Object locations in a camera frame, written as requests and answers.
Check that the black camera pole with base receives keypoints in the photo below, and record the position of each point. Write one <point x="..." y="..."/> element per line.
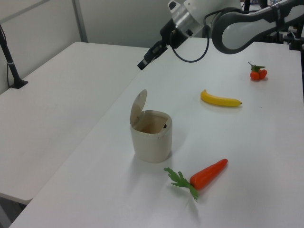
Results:
<point x="10" y="64"/>

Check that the black equipment stand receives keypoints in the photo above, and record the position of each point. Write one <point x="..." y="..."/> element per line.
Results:
<point x="292" y="38"/>

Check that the yellow toy banana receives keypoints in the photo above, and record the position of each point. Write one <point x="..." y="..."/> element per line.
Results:
<point x="221" y="101"/>

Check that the beige garbage bin with lid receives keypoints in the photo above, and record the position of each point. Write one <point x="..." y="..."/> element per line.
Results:
<point x="152" y="145"/>

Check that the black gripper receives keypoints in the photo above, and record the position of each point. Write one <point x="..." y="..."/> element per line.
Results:
<point x="174" y="33"/>

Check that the toy tangerine bunch with leaves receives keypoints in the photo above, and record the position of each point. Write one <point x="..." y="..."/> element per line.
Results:
<point x="257" y="74"/>

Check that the orange toy carrot green leaves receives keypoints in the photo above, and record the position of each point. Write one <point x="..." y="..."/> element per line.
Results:
<point x="206" y="174"/>

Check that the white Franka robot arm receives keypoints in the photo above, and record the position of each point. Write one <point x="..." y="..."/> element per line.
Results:
<point x="242" y="28"/>

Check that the grey metal partition post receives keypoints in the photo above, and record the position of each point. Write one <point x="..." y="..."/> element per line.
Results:
<point x="80" y="21"/>

